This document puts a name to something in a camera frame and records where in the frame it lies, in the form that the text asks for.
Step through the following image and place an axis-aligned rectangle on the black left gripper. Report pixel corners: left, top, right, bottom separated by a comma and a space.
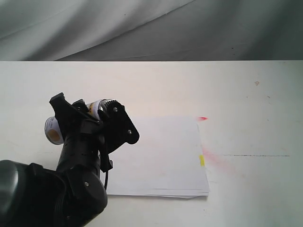
49, 92, 140, 175

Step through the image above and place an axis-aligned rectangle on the white spray paint can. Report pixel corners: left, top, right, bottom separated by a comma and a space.
45, 99, 115, 145

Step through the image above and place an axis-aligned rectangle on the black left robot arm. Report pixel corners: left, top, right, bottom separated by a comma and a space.
0, 93, 140, 227

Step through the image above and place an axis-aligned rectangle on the white paper stack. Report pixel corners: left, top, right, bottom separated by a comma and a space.
107, 116, 209, 198

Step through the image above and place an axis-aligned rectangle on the grey backdrop cloth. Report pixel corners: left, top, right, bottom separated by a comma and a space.
0, 0, 303, 61

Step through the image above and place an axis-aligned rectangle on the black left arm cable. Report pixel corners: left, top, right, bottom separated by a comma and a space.
101, 151, 113, 190

